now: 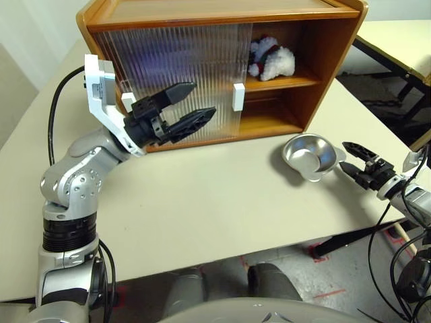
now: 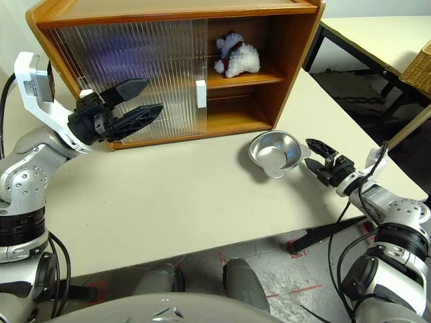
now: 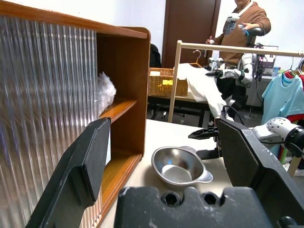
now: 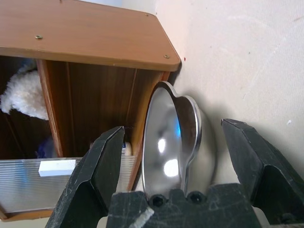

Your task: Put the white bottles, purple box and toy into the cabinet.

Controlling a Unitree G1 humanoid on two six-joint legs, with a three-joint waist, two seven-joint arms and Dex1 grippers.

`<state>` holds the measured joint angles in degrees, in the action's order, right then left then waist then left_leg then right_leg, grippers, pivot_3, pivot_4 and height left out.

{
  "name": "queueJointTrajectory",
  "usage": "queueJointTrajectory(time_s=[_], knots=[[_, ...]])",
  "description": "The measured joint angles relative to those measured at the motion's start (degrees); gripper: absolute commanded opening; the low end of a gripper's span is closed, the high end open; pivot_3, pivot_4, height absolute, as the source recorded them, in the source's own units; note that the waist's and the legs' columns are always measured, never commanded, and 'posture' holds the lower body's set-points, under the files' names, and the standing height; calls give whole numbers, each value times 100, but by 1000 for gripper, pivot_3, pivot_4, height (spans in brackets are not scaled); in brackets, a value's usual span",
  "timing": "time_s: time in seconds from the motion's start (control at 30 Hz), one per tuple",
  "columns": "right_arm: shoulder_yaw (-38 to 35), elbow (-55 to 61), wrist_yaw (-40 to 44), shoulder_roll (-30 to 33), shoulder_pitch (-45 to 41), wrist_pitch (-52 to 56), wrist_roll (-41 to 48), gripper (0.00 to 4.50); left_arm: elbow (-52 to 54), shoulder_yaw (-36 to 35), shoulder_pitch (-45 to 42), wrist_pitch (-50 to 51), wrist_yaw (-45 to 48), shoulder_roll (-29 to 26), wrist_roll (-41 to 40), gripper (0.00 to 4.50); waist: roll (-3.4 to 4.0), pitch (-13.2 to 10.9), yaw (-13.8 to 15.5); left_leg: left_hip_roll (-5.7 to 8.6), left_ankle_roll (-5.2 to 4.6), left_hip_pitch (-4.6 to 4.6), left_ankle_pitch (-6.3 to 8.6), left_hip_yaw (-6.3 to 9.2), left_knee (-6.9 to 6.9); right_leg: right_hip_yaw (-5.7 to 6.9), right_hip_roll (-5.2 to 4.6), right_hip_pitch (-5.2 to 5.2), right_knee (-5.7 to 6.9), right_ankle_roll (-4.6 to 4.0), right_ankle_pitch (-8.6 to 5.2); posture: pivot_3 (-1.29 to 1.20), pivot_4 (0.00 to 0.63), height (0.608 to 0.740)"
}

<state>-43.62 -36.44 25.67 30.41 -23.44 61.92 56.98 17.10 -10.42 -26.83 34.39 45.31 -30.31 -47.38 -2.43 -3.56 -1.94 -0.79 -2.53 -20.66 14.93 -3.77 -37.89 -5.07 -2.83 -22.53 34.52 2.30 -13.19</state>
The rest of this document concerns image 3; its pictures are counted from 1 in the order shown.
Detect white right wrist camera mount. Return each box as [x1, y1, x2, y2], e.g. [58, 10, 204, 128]
[248, 117, 293, 143]

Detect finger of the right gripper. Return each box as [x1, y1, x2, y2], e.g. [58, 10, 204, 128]
[196, 149, 223, 160]
[188, 126, 219, 141]

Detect light wooden clothes rack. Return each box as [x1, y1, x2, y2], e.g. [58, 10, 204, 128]
[167, 39, 304, 176]

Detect brown wooden cabinet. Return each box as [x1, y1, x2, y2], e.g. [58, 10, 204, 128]
[0, 0, 152, 228]

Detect light blue t-shirt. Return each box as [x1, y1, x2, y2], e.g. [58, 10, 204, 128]
[261, 71, 304, 118]

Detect person in brown hoodie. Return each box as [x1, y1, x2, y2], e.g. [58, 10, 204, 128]
[205, 0, 272, 69]

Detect small steel bowl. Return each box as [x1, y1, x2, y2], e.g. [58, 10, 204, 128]
[151, 145, 214, 190]

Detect black bag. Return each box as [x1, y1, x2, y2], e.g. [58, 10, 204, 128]
[149, 44, 162, 69]

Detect white and black humanoid robot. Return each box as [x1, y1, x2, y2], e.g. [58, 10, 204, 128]
[205, 27, 266, 114]

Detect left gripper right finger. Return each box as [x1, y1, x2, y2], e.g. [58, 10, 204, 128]
[215, 117, 304, 228]

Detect white red green knitted toy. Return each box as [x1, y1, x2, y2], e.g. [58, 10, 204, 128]
[97, 71, 117, 114]

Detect dark brown room door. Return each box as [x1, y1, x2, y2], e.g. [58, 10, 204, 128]
[162, 0, 221, 69]

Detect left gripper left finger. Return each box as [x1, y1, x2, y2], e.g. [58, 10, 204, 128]
[25, 117, 112, 228]

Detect white garment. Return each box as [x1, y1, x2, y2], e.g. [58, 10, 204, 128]
[177, 63, 235, 119]

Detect wooden clothes hanger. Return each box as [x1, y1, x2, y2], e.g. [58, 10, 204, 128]
[189, 49, 206, 69]

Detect wicker basket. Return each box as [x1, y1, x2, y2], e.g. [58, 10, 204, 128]
[148, 67, 190, 97]

